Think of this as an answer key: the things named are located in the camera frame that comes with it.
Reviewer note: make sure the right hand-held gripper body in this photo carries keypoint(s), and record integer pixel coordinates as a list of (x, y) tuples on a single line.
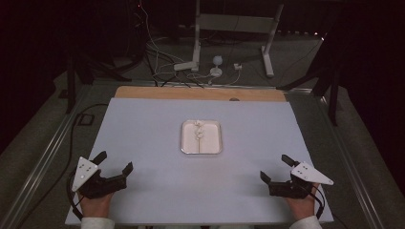
[(293, 187)]

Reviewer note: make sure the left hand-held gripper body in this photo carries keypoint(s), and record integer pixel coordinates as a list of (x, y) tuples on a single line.
[(95, 184)]

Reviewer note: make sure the white square plate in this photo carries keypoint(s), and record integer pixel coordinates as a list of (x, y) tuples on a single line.
[(210, 143)]

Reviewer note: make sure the wooden skewer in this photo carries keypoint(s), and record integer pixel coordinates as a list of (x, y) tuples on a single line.
[(199, 147)]

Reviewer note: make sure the white marshmallow piece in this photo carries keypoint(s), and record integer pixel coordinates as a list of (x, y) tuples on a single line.
[(200, 129), (198, 123), (199, 136)]

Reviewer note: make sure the person's right hand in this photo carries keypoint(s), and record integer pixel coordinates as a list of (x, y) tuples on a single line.
[(301, 206)]

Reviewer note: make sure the person's left hand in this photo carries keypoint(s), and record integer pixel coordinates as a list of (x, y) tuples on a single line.
[(95, 206)]

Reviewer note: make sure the pale blue table sheet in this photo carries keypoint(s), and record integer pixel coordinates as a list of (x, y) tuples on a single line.
[(153, 143)]

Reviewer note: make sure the black angled stand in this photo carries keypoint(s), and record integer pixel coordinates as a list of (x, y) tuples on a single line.
[(332, 95)]

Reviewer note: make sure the black tripod stand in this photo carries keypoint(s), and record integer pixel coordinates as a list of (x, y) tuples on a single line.
[(70, 82)]

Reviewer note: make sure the wooden board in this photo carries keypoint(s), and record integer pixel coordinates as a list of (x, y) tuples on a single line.
[(178, 93)]

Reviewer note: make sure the white plug adapter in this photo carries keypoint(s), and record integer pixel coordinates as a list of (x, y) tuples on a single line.
[(237, 66)]

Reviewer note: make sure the white round device on base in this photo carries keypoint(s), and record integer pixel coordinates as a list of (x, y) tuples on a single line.
[(217, 70)]

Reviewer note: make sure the white power strip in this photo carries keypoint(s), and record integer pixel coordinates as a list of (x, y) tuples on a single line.
[(184, 66)]

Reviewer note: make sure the metal floor rail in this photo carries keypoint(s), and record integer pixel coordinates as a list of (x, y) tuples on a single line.
[(344, 149), (47, 152)]

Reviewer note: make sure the white metal stand frame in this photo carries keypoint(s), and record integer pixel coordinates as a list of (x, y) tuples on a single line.
[(235, 23)]

